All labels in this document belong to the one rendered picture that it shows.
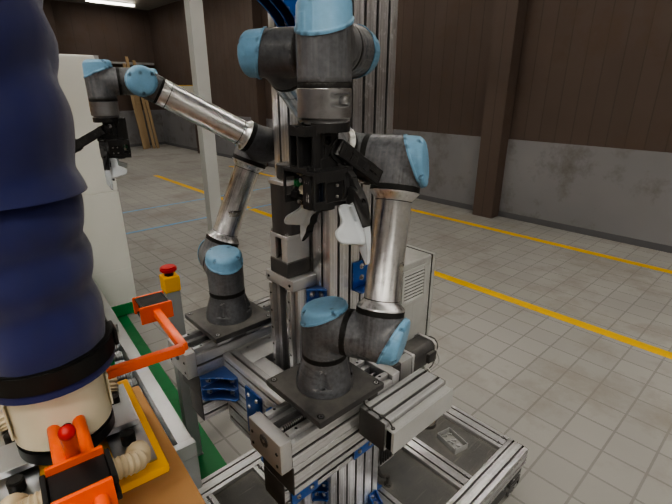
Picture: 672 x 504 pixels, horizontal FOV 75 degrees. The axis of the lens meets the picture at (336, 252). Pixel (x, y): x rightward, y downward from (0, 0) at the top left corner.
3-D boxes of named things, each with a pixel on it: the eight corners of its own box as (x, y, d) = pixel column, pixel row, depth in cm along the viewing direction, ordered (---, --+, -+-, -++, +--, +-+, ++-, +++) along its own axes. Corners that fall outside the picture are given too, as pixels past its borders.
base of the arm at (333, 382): (327, 357, 126) (327, 327, 123) (365, 382, 116) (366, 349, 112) (284, 379, 117) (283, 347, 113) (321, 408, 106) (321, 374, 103)
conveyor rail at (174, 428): (76, 280, 331) (71, 257, 324) (84, 278, 334) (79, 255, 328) (185, 487, 160) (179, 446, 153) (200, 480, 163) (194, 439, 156)
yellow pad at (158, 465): (84, 399, 107) (80, 382, 105) (128, 384, 112) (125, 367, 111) (115, 498, 81) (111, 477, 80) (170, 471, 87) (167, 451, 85)
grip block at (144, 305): (134, 313, 126) (131, 297, 124) (165, 305, 130) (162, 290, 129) (142, 325, 119) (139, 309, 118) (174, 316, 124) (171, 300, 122)
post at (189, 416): (185, 452, 227) (158, 274, 192) (198, 446, 231) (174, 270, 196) (190, 460, 222) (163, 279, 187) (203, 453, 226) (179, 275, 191)
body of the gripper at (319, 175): (282, 206, 65) (279, 121, 61) (326, 197, 71) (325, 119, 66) (316, 217, 60) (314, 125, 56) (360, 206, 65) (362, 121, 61)
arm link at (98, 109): (87, 102, 122) (89, 101, 129) (90, 119, 123) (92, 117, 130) (117, 101, 125) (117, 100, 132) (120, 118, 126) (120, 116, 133)
